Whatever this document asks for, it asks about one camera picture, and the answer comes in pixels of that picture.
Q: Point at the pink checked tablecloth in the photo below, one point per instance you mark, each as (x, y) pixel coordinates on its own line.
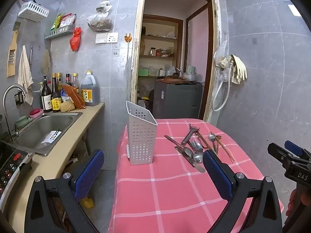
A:
(170, 194)

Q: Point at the metal peeler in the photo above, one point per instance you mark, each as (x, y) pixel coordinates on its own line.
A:
(189, 133)

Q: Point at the aluminium pot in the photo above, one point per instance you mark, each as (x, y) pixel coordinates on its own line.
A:
(189, 77)

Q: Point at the red and white packet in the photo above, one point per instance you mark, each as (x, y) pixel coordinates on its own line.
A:
(67, 20)

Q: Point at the curved metal faucet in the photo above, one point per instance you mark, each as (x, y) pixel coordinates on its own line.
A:
(14, 86)

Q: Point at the white wall socket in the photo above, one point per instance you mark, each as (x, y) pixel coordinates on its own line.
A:
(112, 37)

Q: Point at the wooden shelf unit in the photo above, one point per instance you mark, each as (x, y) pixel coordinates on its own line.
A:
(179, 41)

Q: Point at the grey cabinet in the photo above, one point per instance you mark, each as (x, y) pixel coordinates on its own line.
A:
(175, 99)

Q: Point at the person's right hand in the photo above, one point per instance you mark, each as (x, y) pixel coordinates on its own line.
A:
(292, 202)

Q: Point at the stainless steel sink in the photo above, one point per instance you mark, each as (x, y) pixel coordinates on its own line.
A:
(48, 123)

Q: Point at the white perforated sink strainer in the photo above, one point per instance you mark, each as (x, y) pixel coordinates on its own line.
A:
(51, 137)

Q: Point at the dark pump bottle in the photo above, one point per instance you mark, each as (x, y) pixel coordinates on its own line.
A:
(46, 99)

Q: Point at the dark ladle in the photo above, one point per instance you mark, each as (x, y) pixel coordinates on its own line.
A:
(179, 72)

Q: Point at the black control panel appliance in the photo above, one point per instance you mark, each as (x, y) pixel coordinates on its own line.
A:
(12, 165)

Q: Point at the beige kitchen counter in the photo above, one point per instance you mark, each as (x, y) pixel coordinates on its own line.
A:
(80, 123)

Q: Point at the slim yellow label bottle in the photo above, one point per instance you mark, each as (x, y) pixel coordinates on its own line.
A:
(59, 80)

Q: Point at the red plastic bag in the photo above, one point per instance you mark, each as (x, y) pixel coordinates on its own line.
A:
(75, 41)

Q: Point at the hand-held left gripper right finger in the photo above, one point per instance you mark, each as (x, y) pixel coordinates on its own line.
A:
(217, 174)

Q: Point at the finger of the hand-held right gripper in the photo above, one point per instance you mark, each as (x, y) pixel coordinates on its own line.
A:
(277, 151)
(292, 148)

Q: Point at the metal spoon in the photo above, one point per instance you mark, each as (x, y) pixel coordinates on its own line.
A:
(211, 137)
(187, 152)
(198, 157)

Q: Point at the hanging metal tool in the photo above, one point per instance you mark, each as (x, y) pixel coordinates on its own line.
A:
(31, 55)

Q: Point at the orange wall hook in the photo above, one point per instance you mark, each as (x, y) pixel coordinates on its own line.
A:
(128, 38)

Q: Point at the grey wall shelf basket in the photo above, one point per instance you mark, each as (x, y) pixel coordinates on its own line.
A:
(59, 32)

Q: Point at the white wall basket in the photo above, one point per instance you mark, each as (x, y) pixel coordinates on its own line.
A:
(32, 9)

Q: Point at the beige dish towel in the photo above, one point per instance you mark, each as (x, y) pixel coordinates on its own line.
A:
(24, 75)

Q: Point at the white perforated utensil holder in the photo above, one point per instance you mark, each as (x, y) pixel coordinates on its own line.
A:
(141, 140)

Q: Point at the clear bag of dried goods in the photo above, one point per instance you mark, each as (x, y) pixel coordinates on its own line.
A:
(99, 23)

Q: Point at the yellow cap sauce bottle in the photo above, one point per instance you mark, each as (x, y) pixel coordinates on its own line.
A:
(75, 83)

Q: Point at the cream rubber gloves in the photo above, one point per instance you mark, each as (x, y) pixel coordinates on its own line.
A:
(239, 68)

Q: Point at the orange brown packet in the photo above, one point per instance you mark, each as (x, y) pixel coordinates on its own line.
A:
(74, 97)

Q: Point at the green snack packet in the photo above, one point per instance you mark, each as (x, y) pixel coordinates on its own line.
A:
(55, 22)

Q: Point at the metal table knife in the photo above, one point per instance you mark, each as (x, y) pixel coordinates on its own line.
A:
(192, 163)

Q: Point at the wooden cutting board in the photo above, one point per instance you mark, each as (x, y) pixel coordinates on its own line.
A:
(172, 80)

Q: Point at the pink soap dish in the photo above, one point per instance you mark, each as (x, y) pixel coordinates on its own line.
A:
(36, 112)

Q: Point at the small green pot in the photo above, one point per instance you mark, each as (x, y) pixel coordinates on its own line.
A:
(23, 122)

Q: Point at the large dark liquid jug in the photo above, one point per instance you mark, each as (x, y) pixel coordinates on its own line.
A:
(89, 92)

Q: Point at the wooden grater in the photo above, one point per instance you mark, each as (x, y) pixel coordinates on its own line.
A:
(13, 53)

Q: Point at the glass jar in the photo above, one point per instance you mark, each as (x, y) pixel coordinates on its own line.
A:
(152, 51)

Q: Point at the clear hanging plastic bag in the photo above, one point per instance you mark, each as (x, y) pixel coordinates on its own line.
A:
(220, 58)

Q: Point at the white and blue bag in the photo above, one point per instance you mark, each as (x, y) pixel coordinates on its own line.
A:
(64, 95)

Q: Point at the hanging brown loofah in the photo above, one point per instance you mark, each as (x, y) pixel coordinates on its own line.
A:
(45, 63)

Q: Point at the small white plastic bag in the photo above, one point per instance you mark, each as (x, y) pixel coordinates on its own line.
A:
(104, 6)

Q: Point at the wooden door frame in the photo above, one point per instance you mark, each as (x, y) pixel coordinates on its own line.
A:
(136, 53)

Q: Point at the green box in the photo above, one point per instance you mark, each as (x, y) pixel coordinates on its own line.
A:
(142, 72)

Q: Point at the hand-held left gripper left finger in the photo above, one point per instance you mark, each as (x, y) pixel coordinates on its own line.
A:
(88, 172)

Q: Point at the brown slim utensil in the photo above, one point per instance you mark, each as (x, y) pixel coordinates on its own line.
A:
(172, 141)

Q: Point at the tan tied bundle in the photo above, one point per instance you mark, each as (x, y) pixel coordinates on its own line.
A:
(66, 106)

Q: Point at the white wall switch panel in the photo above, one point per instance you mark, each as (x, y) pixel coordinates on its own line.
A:
(100, 38)

